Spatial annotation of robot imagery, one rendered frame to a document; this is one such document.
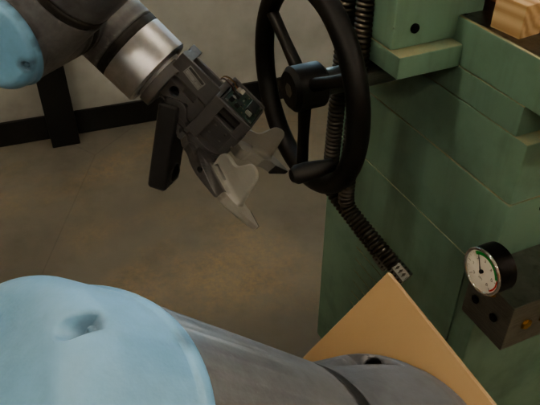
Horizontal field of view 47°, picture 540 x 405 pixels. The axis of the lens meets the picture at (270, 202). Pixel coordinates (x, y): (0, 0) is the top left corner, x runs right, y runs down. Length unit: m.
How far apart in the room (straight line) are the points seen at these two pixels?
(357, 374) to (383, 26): 0.51
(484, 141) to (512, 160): 0.05
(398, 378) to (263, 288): 1.28
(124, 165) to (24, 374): 1.93
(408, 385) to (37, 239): 1.62
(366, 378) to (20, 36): 0.41
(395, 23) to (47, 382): 0.63
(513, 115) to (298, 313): 0.95
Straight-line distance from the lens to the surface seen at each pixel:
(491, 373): 1.13
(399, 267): 0.90
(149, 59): 0.71
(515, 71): 0.77
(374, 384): 0.37
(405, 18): 0.78
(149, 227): 1.87
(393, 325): 0.45
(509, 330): 0.86
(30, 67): 0.62
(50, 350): 0.23
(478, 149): 0.84
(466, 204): 0.89
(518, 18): 0.78
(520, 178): 0.81
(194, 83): 0.72
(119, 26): 0.72
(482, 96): 0.82
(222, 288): 1.66
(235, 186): 0.70
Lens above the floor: 1.19
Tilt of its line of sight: 38 degrees down
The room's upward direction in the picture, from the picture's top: straight up
